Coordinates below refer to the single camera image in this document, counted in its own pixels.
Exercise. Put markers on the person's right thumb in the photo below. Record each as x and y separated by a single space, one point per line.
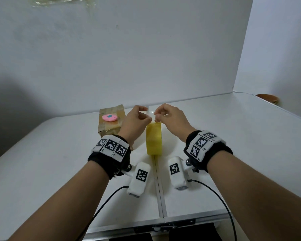
159 118

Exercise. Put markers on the black wristband with marker tiles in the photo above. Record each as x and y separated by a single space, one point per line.
203 145
111 146

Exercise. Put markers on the yellow tape roll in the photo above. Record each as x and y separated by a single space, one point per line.
154 139

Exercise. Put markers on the brown bowl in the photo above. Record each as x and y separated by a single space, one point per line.
268 98

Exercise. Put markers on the person's right hand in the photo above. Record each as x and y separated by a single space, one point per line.
175 121

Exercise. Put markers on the person's left forearm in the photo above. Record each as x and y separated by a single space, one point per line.
65 205

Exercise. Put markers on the person's left hand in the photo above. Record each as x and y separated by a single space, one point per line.
131 125

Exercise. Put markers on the taped cardboard box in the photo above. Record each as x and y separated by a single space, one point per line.
110 126

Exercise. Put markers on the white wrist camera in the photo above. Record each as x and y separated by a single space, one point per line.
140 179
176 173

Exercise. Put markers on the white backdrop board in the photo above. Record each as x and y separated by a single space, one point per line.
115 52

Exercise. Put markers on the person's left thumb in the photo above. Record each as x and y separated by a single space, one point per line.
146 118

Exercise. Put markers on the person's right forearm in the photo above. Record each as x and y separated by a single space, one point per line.
255 198

